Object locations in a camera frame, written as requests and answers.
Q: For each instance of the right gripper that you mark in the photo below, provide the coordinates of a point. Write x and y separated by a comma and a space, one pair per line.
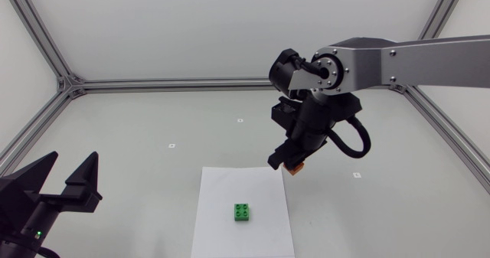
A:
311, 133

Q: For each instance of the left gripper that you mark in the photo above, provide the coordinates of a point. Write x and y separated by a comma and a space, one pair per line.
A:
42, 217

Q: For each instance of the orange toy brick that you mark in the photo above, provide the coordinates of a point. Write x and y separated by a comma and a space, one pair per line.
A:
295, 169

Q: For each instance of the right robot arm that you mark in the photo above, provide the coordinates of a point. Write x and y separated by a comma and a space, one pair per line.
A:
421, 63

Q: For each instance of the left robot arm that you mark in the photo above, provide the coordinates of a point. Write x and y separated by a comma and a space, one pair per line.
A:
13, 250

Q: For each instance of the green toy brick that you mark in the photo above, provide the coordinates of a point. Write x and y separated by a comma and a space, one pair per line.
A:
241, 212

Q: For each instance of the white paper sheet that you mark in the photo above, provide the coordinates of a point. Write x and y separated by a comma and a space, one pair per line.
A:
245, 235

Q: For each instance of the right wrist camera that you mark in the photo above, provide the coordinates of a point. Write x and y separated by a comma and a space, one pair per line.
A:
284, 114

